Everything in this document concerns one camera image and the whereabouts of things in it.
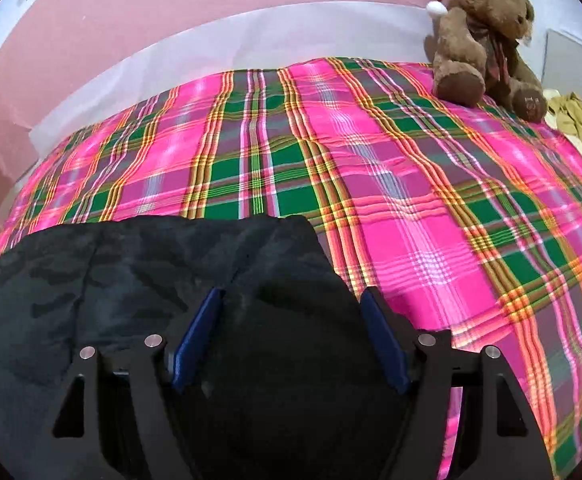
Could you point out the black fleece jacket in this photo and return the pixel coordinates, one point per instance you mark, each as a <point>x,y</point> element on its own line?
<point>171,280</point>

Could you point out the pink green plaid blanket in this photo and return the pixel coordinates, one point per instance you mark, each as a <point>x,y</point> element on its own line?
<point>421,200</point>

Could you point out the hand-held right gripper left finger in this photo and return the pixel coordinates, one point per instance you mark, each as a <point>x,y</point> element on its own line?
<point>196,340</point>

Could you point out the white headboard panel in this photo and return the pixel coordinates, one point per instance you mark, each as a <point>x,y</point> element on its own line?
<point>231,45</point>

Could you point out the white side panel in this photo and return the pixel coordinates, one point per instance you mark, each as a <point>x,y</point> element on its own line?
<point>573,67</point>

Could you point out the brown teddy bear santa hat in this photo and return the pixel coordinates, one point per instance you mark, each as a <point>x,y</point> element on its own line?
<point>486,40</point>

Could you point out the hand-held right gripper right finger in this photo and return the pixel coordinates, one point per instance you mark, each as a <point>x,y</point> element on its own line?
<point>386,340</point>

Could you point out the yellow cloth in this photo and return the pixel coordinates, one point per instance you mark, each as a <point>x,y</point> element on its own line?
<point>581,125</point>

